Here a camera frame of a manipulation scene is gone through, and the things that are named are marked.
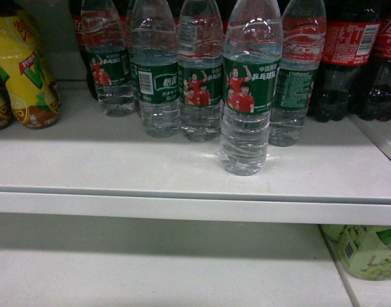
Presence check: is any water bottle middle row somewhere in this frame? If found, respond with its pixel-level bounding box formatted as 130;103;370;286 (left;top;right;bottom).
177;1;223;142

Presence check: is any cola bottle red label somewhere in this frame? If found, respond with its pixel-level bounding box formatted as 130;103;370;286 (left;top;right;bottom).
308;1;383;123

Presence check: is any yellow lemon tea bottle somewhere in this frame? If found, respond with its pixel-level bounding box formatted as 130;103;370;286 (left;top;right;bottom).
0;1;59;129

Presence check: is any green grape drink bottle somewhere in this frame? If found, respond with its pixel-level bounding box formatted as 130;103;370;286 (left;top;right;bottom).
320;224;391;281

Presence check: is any water bottle far left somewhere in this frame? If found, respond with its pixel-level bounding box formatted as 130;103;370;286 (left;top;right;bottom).
81;1;136;117

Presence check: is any water bottle barcode label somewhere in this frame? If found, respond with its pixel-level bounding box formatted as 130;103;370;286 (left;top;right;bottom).
131;1;180;138

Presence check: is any cola bottle far right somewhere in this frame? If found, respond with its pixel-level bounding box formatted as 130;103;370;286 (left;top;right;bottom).
348;1;391;122

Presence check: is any white shelf board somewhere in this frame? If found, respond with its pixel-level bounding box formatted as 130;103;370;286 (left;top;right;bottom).
0;83;391;225
0;220;391;307

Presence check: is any white upper shelf board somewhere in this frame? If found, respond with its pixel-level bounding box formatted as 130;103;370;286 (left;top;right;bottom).
0;83;391;225

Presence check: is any water bottle green label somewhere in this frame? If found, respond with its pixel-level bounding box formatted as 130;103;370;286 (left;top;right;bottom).
219;1;283;176

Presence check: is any cola bottle behind water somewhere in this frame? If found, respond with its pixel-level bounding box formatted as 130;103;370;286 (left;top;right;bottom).
68;0;98;100

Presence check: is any water bottle right rear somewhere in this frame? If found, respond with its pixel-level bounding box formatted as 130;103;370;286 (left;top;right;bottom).
269;0;326;147

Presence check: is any white lower shelf board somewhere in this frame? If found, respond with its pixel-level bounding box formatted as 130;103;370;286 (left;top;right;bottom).
0;220;391;307

